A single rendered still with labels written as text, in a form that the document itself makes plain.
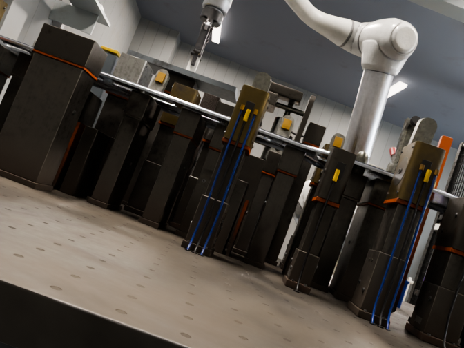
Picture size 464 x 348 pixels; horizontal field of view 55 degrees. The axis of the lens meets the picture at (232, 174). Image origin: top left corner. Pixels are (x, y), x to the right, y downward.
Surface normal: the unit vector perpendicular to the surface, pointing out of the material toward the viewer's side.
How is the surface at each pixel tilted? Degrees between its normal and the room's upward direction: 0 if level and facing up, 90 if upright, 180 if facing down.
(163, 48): 90
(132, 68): 90
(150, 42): 90
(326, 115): 90
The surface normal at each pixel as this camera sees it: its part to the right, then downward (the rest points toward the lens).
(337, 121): 0.07, -0.06
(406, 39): 0.22, 0.13
